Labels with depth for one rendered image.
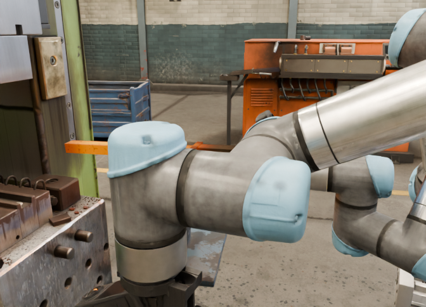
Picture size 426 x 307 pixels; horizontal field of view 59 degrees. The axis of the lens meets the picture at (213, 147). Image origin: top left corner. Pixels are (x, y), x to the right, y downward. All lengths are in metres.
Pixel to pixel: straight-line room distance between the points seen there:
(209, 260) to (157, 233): 0.88
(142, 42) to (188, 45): 1.06
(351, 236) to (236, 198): 0.46
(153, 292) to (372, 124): 0.28
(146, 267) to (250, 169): 0.14
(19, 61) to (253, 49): 3.48
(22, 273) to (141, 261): 0.57
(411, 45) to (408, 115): 0.43
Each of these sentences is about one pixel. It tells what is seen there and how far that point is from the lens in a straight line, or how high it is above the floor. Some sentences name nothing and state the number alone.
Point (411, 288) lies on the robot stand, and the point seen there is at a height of 0.77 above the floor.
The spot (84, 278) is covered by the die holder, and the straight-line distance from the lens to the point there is 1.13.
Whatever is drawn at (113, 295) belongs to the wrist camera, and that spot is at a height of 1.10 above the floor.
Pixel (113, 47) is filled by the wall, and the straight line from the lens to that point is 9.17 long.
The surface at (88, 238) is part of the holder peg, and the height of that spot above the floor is 0.87.
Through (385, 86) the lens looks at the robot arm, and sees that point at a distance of 0.42.
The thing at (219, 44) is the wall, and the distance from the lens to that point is 8.38.
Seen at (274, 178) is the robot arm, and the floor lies 1.26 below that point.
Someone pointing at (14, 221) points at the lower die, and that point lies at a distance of 0.97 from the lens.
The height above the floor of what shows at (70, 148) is 1.11.
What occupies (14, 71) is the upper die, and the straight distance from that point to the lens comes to 0.93.
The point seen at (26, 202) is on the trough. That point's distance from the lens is 1.00.
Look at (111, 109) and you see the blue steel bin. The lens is 4.69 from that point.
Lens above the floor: 1.38
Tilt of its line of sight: 18 degrees down
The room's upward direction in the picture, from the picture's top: straight up
